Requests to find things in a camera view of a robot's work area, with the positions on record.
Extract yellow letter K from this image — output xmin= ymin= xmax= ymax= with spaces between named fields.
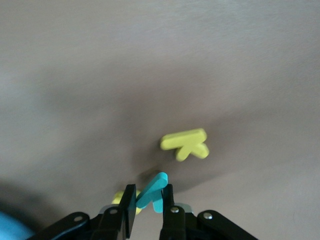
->
xmin=159 ymin=128 xmax=210 ymax=162

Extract teal letter Y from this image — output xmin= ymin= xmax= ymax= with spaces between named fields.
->
xmin=136 ymin=171 xmax=169 ymax=214

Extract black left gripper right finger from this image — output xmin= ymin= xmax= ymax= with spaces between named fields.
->
xmin=159 ymin=183 xmax=260 ymax=240

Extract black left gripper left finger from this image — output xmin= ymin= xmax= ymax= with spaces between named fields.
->
xmin=26 ymin=184 xmax=138 ymax=240

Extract yellow letter S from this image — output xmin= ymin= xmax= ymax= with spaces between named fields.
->
xmin=111 ymin=189 xmax=142 ymax=216

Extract blue plate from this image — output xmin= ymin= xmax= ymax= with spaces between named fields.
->
xmin=0 ymin=209 xmax=35 ymax=240

